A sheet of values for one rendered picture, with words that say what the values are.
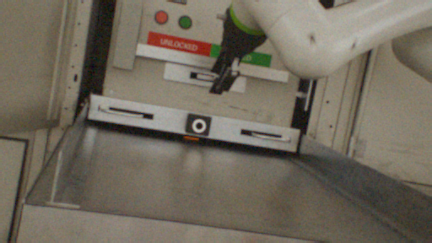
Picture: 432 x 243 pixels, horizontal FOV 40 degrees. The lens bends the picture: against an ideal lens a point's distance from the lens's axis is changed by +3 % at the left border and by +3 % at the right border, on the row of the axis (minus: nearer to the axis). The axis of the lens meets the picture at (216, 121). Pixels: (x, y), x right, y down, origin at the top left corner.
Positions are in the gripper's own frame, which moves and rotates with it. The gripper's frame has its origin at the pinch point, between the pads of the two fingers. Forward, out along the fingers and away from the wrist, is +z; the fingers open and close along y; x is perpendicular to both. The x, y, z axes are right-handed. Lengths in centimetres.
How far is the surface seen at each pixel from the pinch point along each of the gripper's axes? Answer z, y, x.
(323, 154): 5.1, 12.8, 27.2
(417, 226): -31, 37, 27
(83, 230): -38, 46, -24
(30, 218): -38, 45, -30
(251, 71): 9.9, -8.4, 10.1
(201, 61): 9.9, -8.6, -2.7
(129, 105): 19.3, 1.9, -18.0
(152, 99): 19.2, -0.4, -12.6
